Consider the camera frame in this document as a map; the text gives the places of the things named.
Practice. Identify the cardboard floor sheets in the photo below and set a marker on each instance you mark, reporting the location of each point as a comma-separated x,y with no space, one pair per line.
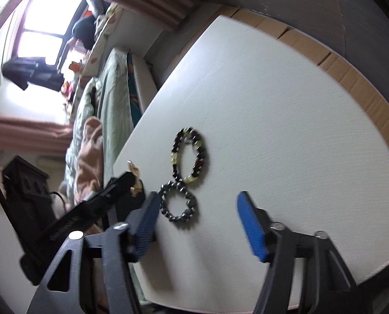
354,75

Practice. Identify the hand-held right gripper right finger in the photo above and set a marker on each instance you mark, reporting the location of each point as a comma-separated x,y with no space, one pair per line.
251,229

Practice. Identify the grey pillow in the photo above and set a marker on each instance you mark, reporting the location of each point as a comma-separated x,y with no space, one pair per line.
98,5

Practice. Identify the pink toys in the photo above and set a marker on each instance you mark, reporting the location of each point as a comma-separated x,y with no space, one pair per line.
66,90

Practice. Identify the bed with green sheet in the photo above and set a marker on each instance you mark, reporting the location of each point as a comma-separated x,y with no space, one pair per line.
116,91

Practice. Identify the pink printed blanket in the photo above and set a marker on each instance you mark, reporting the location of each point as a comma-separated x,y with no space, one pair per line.
89,157

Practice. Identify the black bag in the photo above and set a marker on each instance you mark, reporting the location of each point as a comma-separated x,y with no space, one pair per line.
85,32

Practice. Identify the grey wardrobe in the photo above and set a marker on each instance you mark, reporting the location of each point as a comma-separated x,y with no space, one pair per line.
312,3

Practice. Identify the pale green quilt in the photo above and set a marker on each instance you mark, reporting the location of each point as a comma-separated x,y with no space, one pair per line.
83,111

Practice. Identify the patterned window seat cushion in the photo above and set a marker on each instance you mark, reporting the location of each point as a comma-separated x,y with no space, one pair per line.
104,36

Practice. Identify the dark hanging clothes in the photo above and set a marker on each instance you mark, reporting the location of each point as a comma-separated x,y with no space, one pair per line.
31,73

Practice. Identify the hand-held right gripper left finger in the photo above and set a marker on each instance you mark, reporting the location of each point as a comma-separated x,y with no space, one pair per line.
146,229

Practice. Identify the window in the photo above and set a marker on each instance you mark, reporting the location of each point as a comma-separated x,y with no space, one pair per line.
50,16

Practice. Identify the white low table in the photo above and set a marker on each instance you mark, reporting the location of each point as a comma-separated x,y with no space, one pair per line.
279,104

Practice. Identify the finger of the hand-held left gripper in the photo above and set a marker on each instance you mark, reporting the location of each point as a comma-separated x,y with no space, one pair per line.
93,202

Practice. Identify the orange paper bag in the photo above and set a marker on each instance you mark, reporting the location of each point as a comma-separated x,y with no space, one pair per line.
74,67

